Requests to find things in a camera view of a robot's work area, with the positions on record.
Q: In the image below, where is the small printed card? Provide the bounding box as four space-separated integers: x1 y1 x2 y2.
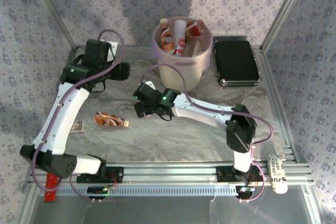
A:
73 119 85 133

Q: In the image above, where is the black hard case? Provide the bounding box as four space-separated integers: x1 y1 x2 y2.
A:
213 40 260 88

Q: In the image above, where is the white printed paper roll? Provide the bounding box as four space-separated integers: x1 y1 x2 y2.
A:
266 153 288 195

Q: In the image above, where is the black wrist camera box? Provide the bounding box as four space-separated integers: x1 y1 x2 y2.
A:
132 81 159 103
83 39 119 63

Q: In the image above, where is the red glitter tube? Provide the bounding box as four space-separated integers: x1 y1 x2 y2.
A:
44 173 60 203

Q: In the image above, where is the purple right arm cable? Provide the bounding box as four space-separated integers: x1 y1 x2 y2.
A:
141 65 274 203

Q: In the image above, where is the brown swirl label bottle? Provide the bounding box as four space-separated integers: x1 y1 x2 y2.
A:
94 111 130 129
159 18 175 55

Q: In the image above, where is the aluminium frame post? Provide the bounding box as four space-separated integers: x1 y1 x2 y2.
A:
261 0 311 51
27 0 79 49

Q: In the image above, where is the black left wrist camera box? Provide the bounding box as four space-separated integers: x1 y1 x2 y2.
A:
83 39 119 63

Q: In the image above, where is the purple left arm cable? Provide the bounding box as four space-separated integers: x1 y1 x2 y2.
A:
31 29 125 203

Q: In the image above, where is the white bottle red cap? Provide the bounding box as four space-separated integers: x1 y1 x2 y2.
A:
174 19 187 57

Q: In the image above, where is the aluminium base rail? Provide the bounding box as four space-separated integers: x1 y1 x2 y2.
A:
26 163 315 186

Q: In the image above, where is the aluminium side rail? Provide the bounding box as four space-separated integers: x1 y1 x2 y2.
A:
251 45 300 163
25 47 78 184

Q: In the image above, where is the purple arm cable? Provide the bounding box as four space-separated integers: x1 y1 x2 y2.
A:
31 29 125 203
141 65 274 203

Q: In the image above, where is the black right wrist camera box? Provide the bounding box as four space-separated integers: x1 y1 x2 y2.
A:
132 81 159 103

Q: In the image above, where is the small black controller board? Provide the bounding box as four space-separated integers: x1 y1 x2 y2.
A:
87 186 117 196
235 186 256 199

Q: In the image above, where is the slotted grey cable duct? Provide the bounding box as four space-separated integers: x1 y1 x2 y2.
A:
38 184 240 197

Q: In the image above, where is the white plastic bin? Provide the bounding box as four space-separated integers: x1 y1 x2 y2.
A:
151 16 213 92

